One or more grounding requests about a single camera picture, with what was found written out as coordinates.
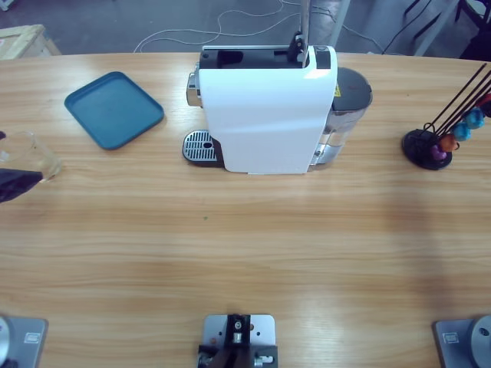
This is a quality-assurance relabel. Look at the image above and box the black chair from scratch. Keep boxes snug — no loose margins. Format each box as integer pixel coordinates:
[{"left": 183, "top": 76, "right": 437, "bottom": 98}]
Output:
[{"left": 454, "top": 0, "right": 491, "bottom": 30}]

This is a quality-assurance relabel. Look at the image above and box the blue coffee capsule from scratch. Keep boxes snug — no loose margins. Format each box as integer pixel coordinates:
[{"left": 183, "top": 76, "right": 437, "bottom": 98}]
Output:
[
  {"left": 464, "top": 107, "right": 486, "bottom": 130},
  {"left": 452, "top": 122, "right": 472, "bottom": 142}
]

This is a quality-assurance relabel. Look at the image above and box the thin white cable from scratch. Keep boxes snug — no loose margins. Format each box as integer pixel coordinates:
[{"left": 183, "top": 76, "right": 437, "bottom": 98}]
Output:
[{"left": 133, "top": 0, "right": 384, "bottom": 54}]

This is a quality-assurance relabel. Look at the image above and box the clear drinking glass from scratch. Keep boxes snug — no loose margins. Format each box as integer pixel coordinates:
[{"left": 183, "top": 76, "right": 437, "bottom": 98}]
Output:
[{"left": 0, "top": 130, "right": 64, "bottom": 183}]

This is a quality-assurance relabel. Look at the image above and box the dark water tank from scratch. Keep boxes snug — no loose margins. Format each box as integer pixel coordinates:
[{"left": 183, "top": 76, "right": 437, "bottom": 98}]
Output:
[{"left": 308, "top": 67, "right": 374, "bottom": 172}]

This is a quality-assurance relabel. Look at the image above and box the black power cable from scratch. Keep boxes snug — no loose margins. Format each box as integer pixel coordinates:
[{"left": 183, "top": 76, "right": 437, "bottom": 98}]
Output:
[{"left": 381, "top": 0, "right": 461, "bottom": 54}]

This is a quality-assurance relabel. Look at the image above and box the black capsule holder with rods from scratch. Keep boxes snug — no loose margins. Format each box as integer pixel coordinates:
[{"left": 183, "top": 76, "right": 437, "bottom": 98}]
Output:
[{"left": 401, "top": 63, "right": 491, "bottom": 171}]

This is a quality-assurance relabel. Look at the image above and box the black drip tray silver grate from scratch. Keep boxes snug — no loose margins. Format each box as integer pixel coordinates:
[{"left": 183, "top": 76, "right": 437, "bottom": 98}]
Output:
[{"left": 182, "top": 129, "right": 224, "bottom": 169}]

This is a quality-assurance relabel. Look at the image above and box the orange coffee capsule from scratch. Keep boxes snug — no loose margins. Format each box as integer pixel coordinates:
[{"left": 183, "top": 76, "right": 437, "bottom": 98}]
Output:
[{"left": 440, "top": 134, "right": 460, "bottom": 153}]

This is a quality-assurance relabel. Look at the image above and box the light wooden crate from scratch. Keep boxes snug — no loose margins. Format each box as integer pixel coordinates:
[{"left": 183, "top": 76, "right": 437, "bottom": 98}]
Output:
[{"left": 0, "top": 24, "right": 62, "bottom": 61}]

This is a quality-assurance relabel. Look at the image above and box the white capsule coffee machine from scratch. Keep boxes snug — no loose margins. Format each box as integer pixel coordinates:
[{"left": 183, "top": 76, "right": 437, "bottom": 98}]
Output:
[{"left": 186, "top": 44, "right": 339, "bottom": 176}]

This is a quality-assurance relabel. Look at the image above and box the silver coffee machine lever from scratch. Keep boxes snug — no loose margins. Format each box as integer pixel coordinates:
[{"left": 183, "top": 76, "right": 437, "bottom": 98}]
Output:
[{"left": 286, "top": 0, "right": 312, "bottom": 69}]

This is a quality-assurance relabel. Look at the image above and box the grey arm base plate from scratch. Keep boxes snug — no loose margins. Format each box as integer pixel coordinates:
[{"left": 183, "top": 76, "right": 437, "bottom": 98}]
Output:
[
  {"left": 432, "top": 314, "right": 491, "bottom": 368},
  {"left": 0, "top": 314, "right": 50, "bottom": 368}
]

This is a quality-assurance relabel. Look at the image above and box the blue rectangular plastic tray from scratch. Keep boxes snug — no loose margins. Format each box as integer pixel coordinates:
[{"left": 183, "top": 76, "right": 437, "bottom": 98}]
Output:
[{"left": 64, "top": 71, "right": 165, "bottom": 151}]

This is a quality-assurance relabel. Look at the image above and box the grey mount with dark post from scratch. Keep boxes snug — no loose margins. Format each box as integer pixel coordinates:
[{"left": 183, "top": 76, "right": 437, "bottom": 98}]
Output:
[{"left": 197, "top": 313, "right": 279, "bottom": 368}]

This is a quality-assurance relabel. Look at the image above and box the white metal frame leg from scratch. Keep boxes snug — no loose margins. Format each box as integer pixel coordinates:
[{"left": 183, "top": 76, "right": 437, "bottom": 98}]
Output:
[
  {"left": 416, "top": 0, "right": 461, "bottom": 57},
  {"left": 329, "top": 0, "right": 352, "bottom": 51}
]

